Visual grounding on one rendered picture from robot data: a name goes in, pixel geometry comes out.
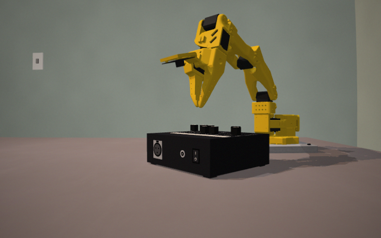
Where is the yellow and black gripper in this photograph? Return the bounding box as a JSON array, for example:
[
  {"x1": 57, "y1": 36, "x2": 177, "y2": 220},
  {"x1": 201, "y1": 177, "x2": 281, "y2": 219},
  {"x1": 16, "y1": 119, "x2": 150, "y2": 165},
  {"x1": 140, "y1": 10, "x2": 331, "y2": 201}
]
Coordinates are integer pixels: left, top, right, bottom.
[{"x1": 160, "y1": 48, "x2": 227, "y2": 108}]

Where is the black lighting desk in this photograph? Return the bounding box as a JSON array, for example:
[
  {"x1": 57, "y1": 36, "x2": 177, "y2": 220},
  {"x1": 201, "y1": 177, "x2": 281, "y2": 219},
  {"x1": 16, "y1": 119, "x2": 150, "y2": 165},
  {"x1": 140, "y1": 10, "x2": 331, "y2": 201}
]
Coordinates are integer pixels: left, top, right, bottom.
[{"x1": 147, "y1": 124, "x2": 269, "y2": 179}]

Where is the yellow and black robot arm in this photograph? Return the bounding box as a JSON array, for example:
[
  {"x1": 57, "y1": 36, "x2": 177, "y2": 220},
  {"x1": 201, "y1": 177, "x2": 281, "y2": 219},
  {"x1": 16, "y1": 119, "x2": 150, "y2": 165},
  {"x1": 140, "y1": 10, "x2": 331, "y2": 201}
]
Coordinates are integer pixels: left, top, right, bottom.
[{"x1": 194, "y1": 14, "x2": 299, "y2": 145}]

